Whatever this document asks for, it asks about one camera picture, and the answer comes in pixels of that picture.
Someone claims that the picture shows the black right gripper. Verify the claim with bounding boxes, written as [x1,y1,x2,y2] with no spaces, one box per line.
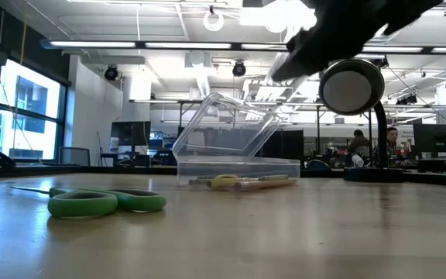
[271,0,403,83]

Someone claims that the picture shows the clear plastic supply box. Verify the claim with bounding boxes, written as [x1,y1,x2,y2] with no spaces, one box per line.
[171,91,301,188]

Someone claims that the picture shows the green-handled scissors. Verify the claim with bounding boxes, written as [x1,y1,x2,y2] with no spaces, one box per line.
[9,185,168,219]

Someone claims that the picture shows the black desk lamp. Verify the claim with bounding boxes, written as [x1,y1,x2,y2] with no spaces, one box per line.
[318,57,405,184]

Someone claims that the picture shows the round black ceiling speaker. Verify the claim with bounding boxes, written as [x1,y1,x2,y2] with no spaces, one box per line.
[232,60,247,78]
[104,64,120,81]

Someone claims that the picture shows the person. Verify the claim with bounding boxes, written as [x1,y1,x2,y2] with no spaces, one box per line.
[383,126,404,166]
[346,129,372,168]

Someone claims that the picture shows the blue chair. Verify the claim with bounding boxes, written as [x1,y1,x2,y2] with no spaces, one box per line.
[307,158,331,172]

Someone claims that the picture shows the black computer monitor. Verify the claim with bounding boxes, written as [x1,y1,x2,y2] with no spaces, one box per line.
[413,123,446,160]
[110,121,152,155]

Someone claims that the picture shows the long ceiling light bar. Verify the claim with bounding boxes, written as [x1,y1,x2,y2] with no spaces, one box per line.
[39,38,446,55]

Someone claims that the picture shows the grey office chair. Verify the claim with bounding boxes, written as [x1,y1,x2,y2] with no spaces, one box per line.
[59,146,91,167]

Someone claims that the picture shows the large window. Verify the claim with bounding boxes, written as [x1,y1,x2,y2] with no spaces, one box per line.
[0,57,68,164]

